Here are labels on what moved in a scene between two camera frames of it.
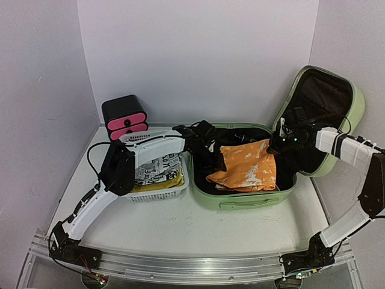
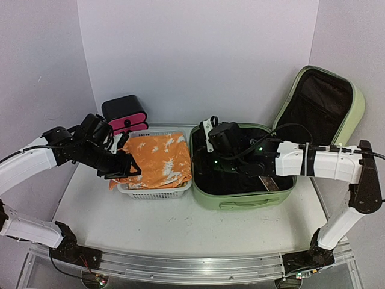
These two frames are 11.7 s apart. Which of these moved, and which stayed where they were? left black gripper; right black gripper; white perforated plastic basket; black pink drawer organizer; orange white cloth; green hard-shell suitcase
Moved: left black gripper; right black gripper; orange white cloth
Stayed: white perforated plastic basket; black pink drawer organizer; green hard-shell suitcase
